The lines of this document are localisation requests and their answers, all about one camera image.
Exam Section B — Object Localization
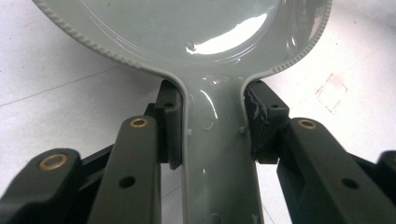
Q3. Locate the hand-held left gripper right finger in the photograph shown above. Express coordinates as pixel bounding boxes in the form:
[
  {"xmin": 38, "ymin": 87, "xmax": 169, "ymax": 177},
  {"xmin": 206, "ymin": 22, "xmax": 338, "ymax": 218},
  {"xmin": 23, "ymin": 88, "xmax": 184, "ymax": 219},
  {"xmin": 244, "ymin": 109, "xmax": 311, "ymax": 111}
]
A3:
[{"xmin": 243, "ymin": 79, "xmax": 290, "ymax": 165}]

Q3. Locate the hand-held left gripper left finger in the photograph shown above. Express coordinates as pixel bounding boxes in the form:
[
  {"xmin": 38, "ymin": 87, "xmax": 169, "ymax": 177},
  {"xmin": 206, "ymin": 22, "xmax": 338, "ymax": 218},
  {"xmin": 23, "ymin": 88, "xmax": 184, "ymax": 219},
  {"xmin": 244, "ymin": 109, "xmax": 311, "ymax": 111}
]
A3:
[{"xmin": 144, "ymin": 78, "xmax": 185, "ymax": 171}]

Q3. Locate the grey dustpan with orange edge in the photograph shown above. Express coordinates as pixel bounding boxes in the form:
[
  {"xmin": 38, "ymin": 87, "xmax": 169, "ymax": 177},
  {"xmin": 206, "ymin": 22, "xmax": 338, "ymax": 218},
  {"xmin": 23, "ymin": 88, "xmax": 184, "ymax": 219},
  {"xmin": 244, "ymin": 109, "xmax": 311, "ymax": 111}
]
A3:
[{"xmin": 31, "ymin": 0, "xmax": 333, "ymax": 224}]

